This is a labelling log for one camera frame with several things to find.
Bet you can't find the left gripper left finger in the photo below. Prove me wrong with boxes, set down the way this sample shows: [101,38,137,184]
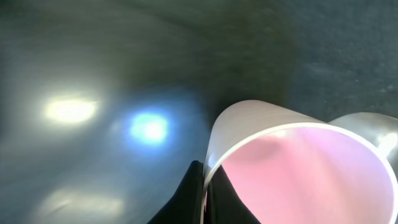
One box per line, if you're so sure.
[147,160,205,224]

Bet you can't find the pink cup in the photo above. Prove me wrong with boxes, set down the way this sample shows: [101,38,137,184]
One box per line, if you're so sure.
[200,99,398,224]

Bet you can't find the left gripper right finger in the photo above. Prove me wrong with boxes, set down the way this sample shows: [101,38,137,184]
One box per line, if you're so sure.
[206,165,262,224]

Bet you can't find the white cup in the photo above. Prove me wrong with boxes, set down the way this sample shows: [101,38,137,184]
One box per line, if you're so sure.
[328,111,398,178]

